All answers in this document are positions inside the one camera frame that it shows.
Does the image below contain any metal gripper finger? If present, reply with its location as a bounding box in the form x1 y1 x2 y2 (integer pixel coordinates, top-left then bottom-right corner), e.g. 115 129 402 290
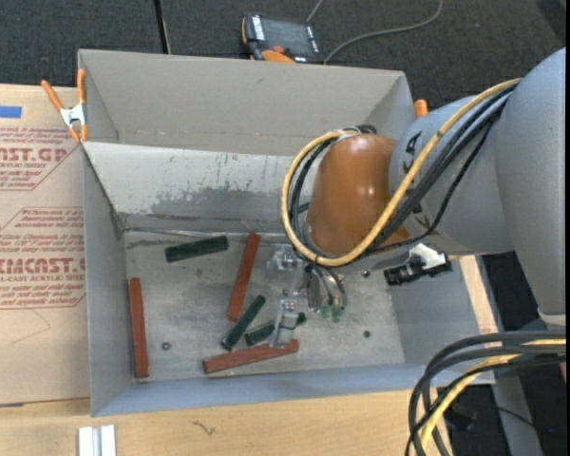
267 246 306 276
273 296 302 350

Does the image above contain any dark green flat block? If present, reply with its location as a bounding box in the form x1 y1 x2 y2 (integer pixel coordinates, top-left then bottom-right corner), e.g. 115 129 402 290
219 294 268 352
244 312 308 348
164 235 230 264

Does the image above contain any red-brown flat block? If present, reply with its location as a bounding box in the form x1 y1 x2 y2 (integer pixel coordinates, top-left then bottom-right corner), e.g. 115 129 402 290
225 232 262 324
126 276 151 380
201 338 300 375

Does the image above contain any grey metal bin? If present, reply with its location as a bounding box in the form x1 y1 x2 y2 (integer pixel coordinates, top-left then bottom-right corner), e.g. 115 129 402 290
77 48 462 418

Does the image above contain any brown cardboard board red print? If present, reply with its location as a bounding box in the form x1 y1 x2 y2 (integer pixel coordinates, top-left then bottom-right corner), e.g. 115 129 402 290
0 82 92 410

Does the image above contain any black cylinder on white bracket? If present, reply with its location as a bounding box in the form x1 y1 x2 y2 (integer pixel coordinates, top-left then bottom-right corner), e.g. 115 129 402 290
383 243 454 287

